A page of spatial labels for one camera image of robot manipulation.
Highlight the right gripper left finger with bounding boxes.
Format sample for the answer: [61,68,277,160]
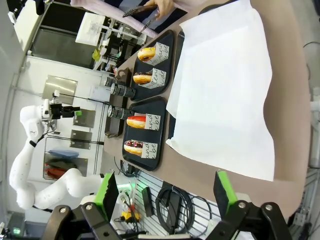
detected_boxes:
[46,171,141,240]

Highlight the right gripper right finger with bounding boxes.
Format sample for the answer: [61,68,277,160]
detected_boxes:
[204,170,294,240]

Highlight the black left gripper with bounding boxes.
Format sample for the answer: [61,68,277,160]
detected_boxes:
[50,104,83,120]

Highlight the black Pepsi can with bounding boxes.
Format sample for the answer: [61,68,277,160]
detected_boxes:
[110,83,137,99]
[104,76,119,87]
[107,104,134,120]

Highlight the chocolate sprinkle donut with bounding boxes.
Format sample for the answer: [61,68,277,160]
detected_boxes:
[123,139,145,155]

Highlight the red glazed donut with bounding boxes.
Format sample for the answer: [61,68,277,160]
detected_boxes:
[126,115,147,130]

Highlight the white printed paper donut box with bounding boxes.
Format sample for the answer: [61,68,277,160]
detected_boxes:
[139,67,168,90]
[143,41,170,67]
[139,113,160,132]
[139,141,159,161]

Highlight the yellow glazed donut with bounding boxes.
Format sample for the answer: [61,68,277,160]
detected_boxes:
[137,46,157,62]

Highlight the dark metal tongs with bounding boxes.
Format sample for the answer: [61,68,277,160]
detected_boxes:
[122,4,161,34]

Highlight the person's left hand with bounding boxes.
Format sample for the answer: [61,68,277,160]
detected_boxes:
[149,0,176,16]

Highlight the brown plastic tray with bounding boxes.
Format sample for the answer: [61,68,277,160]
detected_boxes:
[103,66,132,139]

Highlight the black rectangular box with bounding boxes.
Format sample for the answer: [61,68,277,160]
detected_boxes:
[140,186,155,218]

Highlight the shelf with folded clothes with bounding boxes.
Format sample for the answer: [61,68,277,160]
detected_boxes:
[43,149,89,180]

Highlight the cluttered background workbench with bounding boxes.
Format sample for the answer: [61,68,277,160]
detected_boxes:
[91,14,149,74]

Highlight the white monitor back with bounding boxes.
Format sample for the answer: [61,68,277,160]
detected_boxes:
[75,12,106,49]

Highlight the black plastic tray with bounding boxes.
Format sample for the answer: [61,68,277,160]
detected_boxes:
[120,95,169,172]
[166,31,186,146]
[129,29,176,95]

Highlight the white paper sheet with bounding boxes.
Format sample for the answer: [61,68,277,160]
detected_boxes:
[165,0,276,183]

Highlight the person in pink robe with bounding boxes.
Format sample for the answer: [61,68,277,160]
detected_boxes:
[69,0,189,39]

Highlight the silver metal wall plate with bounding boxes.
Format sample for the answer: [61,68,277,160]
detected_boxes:
[72,108,97,129]
[69,129,94,150]
[42,74,79,101]

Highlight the coiled black cable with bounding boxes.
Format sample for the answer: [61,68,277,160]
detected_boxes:
[155,185,214,236]

